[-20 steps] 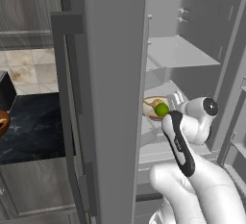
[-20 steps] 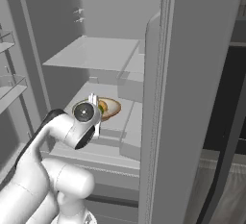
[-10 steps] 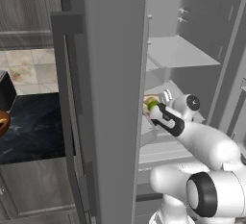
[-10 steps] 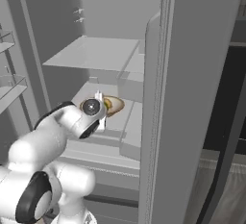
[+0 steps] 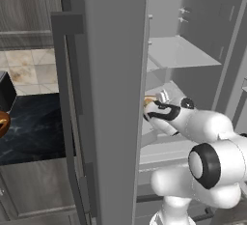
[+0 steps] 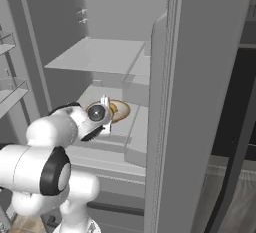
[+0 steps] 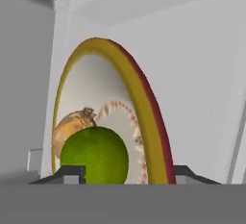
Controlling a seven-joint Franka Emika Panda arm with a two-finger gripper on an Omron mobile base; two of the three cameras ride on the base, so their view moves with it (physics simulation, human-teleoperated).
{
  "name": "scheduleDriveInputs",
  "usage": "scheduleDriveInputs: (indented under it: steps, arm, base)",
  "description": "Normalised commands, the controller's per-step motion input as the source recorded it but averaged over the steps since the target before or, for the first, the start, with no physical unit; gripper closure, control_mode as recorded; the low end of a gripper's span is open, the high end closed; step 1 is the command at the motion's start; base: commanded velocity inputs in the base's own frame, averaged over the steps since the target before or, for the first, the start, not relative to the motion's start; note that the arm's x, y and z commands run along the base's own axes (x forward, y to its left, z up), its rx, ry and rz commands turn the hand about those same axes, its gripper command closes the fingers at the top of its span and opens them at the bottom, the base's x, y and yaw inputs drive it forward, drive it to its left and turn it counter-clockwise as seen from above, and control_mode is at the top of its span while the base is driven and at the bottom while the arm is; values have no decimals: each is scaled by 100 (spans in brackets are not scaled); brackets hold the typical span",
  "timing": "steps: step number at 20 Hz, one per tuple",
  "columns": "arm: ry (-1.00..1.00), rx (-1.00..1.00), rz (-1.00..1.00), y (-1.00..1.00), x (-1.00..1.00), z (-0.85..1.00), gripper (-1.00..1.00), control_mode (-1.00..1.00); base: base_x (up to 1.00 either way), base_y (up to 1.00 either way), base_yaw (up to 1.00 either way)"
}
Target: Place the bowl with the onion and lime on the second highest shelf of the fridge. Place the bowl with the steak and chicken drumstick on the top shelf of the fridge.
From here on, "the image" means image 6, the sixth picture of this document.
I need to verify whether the grey right fridge door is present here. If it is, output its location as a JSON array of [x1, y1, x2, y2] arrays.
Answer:
[[143, 0, 256, 233]]

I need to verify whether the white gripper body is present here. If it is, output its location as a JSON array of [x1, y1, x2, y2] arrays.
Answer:
[[100, 93, 111, 109]]

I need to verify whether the clear glass fridge shelf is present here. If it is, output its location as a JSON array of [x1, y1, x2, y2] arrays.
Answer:
[[74, 83, 150, 139], [44, 36, 152, 78]]

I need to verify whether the grey fridge door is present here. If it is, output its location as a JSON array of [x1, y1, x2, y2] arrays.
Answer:
[[143, 0, 256, 233], [0, 0, 43, 145]]

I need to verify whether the tan bowl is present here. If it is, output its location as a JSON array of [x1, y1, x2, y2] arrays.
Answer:
[[107, 99, 132, 125]]

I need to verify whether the grey fridge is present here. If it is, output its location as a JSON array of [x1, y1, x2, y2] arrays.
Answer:
[[0, 0, 188, 233]]

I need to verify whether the black long door handle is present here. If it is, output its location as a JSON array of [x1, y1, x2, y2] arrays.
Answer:
[[203, 85, 256, 233]]

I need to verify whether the grey fridge drawer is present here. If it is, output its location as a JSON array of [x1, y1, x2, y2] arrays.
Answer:
[[64, 141, 148, 186]]

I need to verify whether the grey left fridge door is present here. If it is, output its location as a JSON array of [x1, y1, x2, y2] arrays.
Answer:
[[0, 0, 43, 145]]

